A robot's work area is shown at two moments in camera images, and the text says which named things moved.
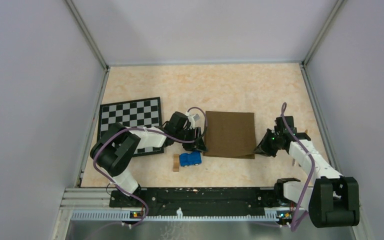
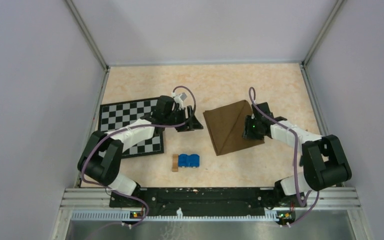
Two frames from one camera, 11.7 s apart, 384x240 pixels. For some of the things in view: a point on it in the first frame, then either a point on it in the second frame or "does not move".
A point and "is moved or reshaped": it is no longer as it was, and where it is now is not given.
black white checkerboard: [142, 113] does not move
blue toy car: [188, 159] does not move
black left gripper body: [186, 134] to [177, 116]
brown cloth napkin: [230, 134] is moved or reshaped
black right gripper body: [276, 133] to [251, 129]
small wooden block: [176, 162] does not move
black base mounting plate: [198, 201] does not move
